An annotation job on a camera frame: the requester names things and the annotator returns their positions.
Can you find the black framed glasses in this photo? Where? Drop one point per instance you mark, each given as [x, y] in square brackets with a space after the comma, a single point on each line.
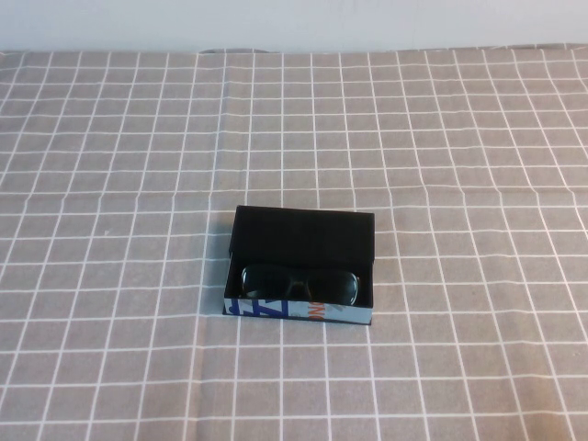
[263, 281]

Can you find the black printed glasses case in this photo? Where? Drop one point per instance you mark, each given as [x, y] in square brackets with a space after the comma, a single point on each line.
[298, 234]

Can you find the grey white-checked tablecloth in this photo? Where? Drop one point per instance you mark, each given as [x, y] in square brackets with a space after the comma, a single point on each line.
[138, 138]

